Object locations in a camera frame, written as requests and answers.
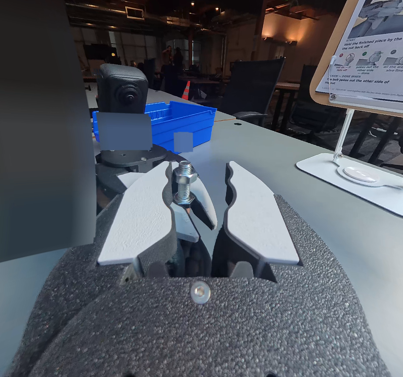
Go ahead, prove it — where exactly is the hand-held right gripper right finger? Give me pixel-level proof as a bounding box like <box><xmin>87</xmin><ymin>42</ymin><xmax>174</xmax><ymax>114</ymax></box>
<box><xmin>222</xmin><ymin>161</ymin><xmax>300</xmax><ymax>265</ymax></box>

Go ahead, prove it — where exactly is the instruction sheet on stand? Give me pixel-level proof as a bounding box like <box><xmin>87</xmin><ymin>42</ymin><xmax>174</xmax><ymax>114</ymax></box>
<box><xmin>309</xmin><ymin>0</ymin><xmax>403</xmax><ymax>115</ymax></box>

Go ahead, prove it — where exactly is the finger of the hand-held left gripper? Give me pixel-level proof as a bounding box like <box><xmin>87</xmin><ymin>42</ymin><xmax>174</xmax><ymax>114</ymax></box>
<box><xmin>118</xmin><ymin>172</ymin><xmax>201</xmax><ymax>243</ymax></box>
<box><xmin>189</xmin><ymin>177</ymin><xmax>218</xmax><ymax>230</ymax></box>

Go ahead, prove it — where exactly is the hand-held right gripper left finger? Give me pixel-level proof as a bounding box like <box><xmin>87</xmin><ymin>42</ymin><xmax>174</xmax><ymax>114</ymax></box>
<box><xmin>97</xmin><ymin>161</ymin><xmax>177</xmax><ymax>266</ymax></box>

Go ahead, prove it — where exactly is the printed instruction sheet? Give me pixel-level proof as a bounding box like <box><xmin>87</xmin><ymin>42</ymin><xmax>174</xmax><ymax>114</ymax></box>
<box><xmin>316</xmin><ymin>0</ymin><xmax>403</xmax><ymax>100</ymax></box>

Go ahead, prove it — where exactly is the blue plastic bin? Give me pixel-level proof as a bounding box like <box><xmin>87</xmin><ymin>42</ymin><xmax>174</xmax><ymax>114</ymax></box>
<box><xmin>92</xmin><ymin>101</ymin><xmax>218</xmax><ymax>154</ymax></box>

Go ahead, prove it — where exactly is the black office chair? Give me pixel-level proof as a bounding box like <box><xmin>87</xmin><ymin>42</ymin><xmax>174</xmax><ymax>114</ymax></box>
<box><xmin>220</xmin><ymin>57</ymin><xmax>286</xmax><ymax>126</ymax></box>
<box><xmin>290</xmin><ymin>65</ymin><xmax>342</xmax><ymax>138</ymax></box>

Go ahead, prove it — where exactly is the silver bolt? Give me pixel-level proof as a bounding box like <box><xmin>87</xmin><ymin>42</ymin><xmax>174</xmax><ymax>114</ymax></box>
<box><xmin>173</xmin><ymin>160</ymin><xmax>199</xmax><ymax>209</ymax></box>

